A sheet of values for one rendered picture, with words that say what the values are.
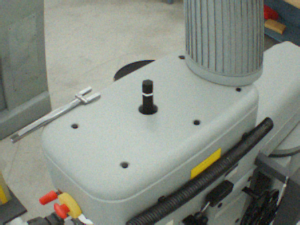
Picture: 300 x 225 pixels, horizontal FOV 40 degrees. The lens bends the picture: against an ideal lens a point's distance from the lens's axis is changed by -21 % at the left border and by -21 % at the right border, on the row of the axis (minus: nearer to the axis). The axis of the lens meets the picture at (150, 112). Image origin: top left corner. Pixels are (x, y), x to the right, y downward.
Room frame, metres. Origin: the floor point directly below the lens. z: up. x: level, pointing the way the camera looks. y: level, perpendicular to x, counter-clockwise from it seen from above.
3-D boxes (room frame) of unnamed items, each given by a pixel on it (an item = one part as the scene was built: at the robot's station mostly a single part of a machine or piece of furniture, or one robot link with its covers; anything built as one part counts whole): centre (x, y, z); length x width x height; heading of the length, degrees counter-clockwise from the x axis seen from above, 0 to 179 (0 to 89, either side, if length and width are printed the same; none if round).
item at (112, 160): (0.79, -0.01, 1.81); 0.47 x 0.26 x 0.16; 133
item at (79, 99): (0.75, 0.20, 1.89); 0.24 x 0.04 x 0.01; 131
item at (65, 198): (0.62, 0.17, 1.76); 0.06 x 0.02 x 0.06; 43
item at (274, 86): (1.12, -0.36, 1.66); 0.80 x 0.23 x 0.20; 133
